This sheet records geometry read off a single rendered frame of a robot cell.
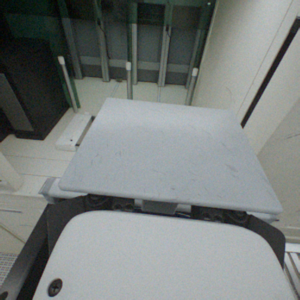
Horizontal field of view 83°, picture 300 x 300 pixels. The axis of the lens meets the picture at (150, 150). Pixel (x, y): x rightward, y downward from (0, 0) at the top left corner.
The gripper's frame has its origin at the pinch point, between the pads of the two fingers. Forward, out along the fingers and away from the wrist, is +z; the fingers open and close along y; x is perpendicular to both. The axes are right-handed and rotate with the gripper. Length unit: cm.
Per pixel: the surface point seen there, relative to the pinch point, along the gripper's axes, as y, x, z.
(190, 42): 14, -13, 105
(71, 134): -33, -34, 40
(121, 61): -26, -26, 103
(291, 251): 47, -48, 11
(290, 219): 41, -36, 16
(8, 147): -56, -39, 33
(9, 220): -54, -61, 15
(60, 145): -35, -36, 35
